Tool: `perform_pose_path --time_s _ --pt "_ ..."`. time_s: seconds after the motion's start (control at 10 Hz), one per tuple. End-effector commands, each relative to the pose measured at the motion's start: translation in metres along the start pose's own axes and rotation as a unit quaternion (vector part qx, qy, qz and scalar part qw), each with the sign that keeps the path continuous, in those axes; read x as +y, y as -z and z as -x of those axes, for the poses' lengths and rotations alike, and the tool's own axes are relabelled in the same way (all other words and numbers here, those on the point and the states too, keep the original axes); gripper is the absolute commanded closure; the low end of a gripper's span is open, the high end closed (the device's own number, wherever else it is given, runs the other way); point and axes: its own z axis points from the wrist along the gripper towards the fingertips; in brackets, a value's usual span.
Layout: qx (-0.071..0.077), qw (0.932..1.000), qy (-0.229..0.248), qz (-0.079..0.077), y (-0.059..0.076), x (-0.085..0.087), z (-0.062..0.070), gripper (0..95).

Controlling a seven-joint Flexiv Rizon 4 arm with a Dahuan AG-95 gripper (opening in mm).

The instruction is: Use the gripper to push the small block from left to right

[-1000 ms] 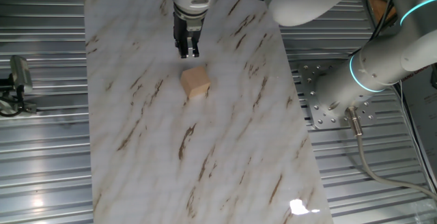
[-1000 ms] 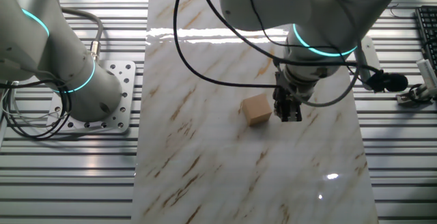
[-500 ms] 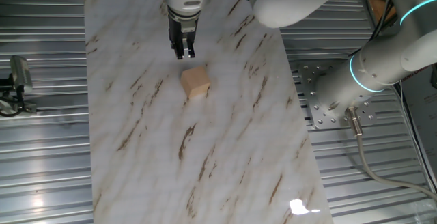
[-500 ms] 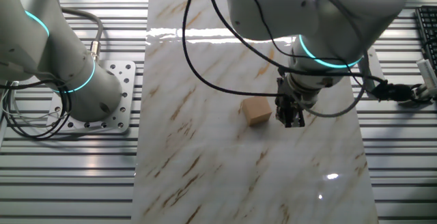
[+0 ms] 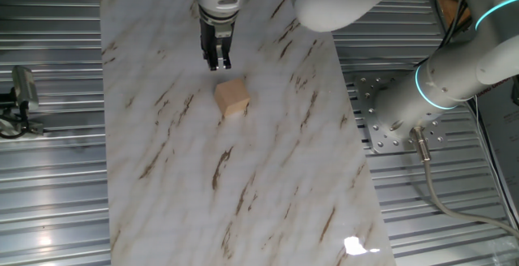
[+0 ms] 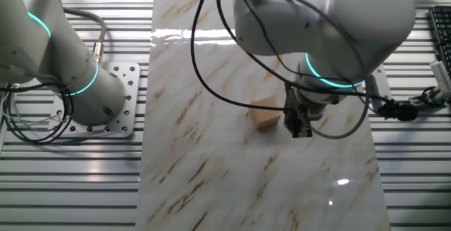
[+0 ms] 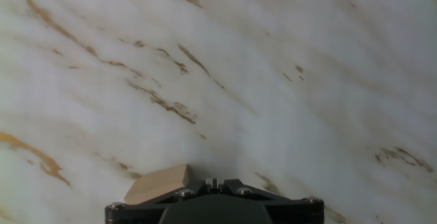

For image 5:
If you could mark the white brown marble pattern board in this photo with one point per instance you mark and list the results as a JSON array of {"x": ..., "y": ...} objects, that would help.
[{"x": 182, "y": 177}]

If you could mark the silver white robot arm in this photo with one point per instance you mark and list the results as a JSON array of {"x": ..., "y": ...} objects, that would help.
[{"x": 344, "y": 2}]

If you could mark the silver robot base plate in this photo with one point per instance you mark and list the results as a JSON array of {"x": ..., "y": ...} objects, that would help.
[{"x": 367, "y": 91}]

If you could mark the small wooden cube block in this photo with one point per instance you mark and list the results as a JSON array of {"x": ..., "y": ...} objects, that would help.
[{"x": 231, "y": 95}]

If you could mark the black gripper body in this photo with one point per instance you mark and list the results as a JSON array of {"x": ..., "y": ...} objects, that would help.
[{"x": 215, "y": 35}]

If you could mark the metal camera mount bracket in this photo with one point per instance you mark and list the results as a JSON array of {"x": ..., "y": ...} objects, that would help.
[{"x": 34, "y": 128}]

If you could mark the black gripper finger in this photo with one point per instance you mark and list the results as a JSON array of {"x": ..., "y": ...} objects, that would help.
[
  {"x": 225, "y": 59},
  {"x": 211, "y": 60}
]

